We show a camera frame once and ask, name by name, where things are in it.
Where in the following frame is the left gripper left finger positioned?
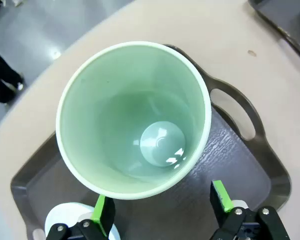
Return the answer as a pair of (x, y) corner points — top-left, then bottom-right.
(45, 194), (116, 240)

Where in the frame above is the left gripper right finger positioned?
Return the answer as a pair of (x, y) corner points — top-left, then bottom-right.
(209, 179), (289, 240)

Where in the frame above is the light blue bowl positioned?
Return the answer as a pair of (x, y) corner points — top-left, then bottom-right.
(44, 202), (121, 240)

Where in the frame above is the light green tall cup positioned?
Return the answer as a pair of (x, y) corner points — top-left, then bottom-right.
(55, 41), (212, 200)

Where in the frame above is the dark brown handled tray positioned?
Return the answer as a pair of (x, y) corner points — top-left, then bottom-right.
(10, 44), (292, 240)
(248, 0), (300, 63)

